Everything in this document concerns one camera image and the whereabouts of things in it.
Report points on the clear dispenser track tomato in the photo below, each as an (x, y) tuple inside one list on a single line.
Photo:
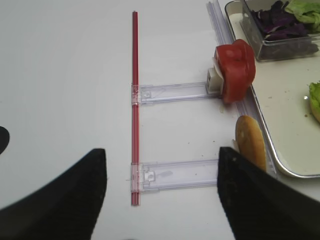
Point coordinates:
[(153, 94)]

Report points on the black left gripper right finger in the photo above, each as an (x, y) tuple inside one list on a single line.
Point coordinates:
[(259, 207)]

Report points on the white metal tray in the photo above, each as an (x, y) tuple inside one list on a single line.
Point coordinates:
[(282, 91)]

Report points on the purple cabbage leaves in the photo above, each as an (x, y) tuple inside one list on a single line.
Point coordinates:
[(276, 24)]

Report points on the red tomato slice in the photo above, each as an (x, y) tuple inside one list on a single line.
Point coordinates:
[(240, 71), (224, 54)]

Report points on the red tomato slice front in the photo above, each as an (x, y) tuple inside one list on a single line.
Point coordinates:
[(240, 71)]

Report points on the red rail left side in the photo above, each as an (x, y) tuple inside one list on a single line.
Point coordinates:
[(135, 136)]

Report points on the clear dispenser track bun bottom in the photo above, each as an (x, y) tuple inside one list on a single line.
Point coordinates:
[(162, 176)]

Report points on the red tomato slice rear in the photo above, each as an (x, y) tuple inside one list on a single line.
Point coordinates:
[(224, 54)]

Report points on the green lettuce in container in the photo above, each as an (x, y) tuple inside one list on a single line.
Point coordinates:
[(306, 12)]

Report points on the clear long rail left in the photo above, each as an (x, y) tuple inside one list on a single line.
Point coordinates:
[(249, 106)]

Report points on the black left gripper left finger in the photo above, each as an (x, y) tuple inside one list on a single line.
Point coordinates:
[(67, 208)]

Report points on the lettuce leaf on bun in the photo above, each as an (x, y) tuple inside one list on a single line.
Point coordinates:
[(314, 99)]

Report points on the clear plastic salad container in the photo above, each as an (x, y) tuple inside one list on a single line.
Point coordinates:
[(276, 50)]

